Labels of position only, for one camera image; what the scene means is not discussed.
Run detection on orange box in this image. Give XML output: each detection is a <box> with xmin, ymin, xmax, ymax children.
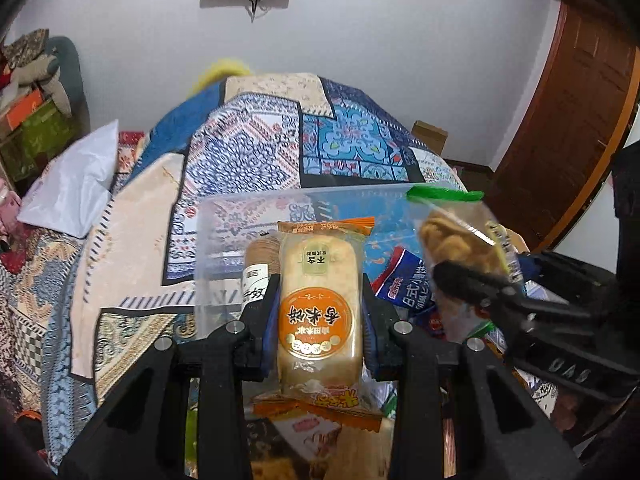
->
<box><xmin>6</xmin><ymin>89</ymin><xmax>47</xmax><ymax>130</ymax></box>

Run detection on green box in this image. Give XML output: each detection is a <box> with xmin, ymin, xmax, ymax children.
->
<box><xmin>0</xmin><ymin>100</ymin><xmax>77</xmax><ymax>183</ymax></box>

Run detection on clear green-topped fried snack packet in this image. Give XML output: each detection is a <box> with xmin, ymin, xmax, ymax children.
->
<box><xmin>406</xmin><ymin>183</ymin><xmax>526</xmax><ymax>343</ymax></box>

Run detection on pink cloth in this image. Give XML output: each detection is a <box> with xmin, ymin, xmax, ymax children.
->
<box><xmin>0</xmin><ymin>177</ymin><xmax>25</xmax><ymax>263</ymax></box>

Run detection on white red snack packet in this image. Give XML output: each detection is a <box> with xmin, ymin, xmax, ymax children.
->
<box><xmin>247</xmin><ymin>412</ymin><xmax>396</xmax><ymax>480</ymax></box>

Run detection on dark patterned cushion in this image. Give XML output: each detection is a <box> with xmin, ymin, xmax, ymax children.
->
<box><xmin>2</xmin><ymin>28</ymin><xmax>51</xmax><ymax>70</ymax></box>

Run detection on patchwork printed tablecloth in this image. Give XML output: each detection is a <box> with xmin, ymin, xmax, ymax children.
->
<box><xmin>40</xmin><ymin>73</ymin><xmax>566</xmax><ymax>461</ymax></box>

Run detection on brown wooden door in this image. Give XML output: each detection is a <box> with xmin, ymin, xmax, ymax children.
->
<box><xmin>484</xmin><ymin>0</ymin><xmax>640</xmax><ymax>253</ymax></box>

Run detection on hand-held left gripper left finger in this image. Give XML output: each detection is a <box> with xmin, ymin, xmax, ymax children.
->
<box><xmin>57</xmin><ymin>275</ymin><xmax>282</xmax><ymax>480</ymax></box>

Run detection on brown snack packet white label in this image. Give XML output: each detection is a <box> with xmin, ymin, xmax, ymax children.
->
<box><xmin>242</xmin><ymin>236</ymin><xmax>282</xmax><ymax>311</ymax></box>

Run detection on red blue snack packet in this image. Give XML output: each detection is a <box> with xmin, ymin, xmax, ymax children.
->
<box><xmin>411</xmin><ymin>305</ymin><xmax>453</xmax><ymax>343</ymax></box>

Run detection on yellow fluffy thing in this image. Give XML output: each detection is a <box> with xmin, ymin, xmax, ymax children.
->
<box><xmin>188</xmin><ymin>59</ymin><xmax>253</xmax><ymax>96</ymax></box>

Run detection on white plastic bag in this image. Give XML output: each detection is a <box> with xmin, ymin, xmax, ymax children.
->
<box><xmin>17</xmin><ymin>119</ymin><xmax>121</xmax><ymax>240</ymax></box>

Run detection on small cardboard box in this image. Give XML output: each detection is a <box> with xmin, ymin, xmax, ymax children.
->
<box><xmin>411</xmin><ymin>120</ymin><xmax>449</xmax><ymax>155</ymax></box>

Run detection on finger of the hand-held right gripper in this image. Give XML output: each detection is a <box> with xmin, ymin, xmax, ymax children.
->
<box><xmin>431</xmin><ymin>259</ymin><xmax>598</xmax><ymax>328</ymax></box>
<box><xmin>517</xmin><ymin>251</ymin><xmax>618</xmax><ymax>306</ymax></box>

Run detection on dark cloth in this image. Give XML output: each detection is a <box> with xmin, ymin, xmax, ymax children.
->
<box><xmin>0</xmin><ymin>394</ymin><xmax>58</xmax><ymax>480</ymax></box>

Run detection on orange beige rice cracker packet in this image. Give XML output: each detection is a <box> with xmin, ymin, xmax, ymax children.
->
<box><xmin>252</xmin><ymin>217</ymin><xmax>383</xmax><ymax>434</ymax></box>

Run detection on beige cloth bundle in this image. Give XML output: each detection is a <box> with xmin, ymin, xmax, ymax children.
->
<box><xmin>11</xmin><ymin>54</ymin><xmax>73</xmax><ymax>117</ymax></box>

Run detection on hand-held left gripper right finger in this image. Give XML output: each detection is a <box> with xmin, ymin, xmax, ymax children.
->
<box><xmin>361</xmin><ymin>280</ymin><xmax>584</xmax><ymax>480</ymax></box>

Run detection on clear plastic storage box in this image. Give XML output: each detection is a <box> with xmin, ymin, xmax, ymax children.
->
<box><xmin>193</xmin><ymin>182</ymin><xmax>501</xmax><ymax>480</ymax></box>

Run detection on blue white snack packet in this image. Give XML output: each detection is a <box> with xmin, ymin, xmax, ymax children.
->
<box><xmin>374</xmin><ymin>247</ymin><xmax>437</xmax><ymax>317</ymax></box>

